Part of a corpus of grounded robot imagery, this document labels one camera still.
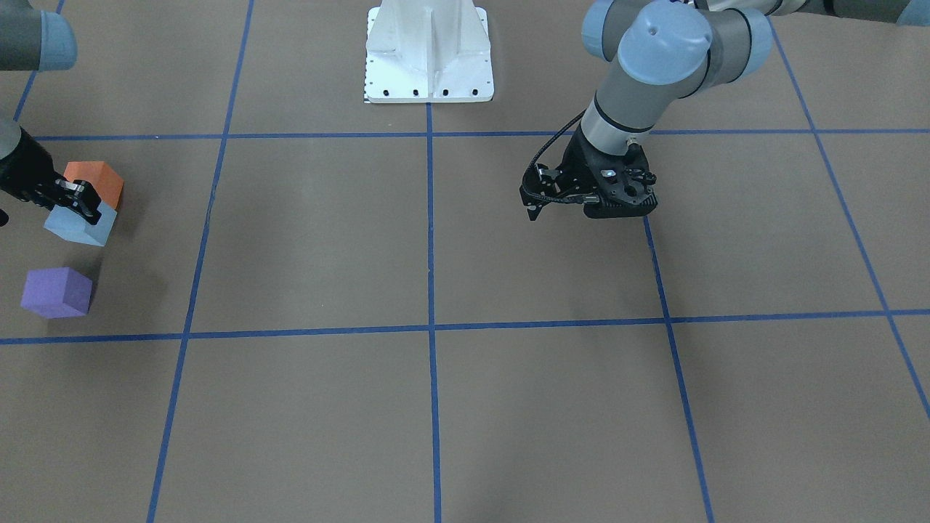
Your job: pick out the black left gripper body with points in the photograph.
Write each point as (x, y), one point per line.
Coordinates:
(579, 154)

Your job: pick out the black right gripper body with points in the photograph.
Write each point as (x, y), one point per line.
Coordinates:
(22, 171)

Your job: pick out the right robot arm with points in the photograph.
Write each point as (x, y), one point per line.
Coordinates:
(39, 40)

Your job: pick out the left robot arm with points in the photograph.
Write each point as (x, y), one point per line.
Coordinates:
(658, 52)

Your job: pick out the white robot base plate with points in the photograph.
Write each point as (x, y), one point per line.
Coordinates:
(428, 52)

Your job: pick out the blue foam block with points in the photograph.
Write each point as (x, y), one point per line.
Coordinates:
(71, 227)

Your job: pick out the orange foam block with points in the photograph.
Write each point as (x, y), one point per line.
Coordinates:
(107, 183)

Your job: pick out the purple foam block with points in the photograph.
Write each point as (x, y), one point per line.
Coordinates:
(59, 292)

